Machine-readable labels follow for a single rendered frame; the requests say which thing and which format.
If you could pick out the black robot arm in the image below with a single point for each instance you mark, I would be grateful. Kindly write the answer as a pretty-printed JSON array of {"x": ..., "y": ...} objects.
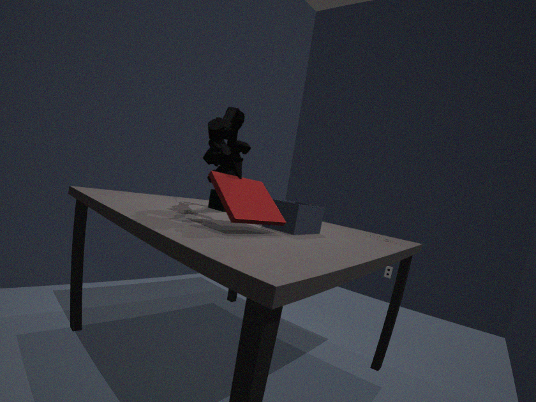
[{"x": 220, "y": 129}]

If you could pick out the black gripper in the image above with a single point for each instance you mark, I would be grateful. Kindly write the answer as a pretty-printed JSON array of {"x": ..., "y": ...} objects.
[{"x": 232, "y": 158}]

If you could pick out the red square panel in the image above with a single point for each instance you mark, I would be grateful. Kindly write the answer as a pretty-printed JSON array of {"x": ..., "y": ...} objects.
[{"x": 246, "y": 200}]

